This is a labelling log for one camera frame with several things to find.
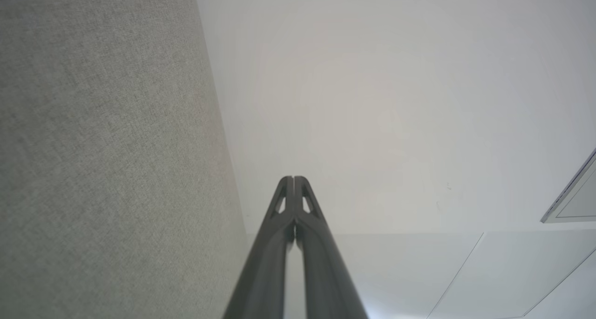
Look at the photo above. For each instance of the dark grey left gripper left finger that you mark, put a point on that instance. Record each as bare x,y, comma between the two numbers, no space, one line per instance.
265,272

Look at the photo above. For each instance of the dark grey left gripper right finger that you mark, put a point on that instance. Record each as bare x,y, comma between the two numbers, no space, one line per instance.
326,272

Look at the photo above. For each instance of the grey metal frame panel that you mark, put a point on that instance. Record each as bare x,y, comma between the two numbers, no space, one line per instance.
582,207

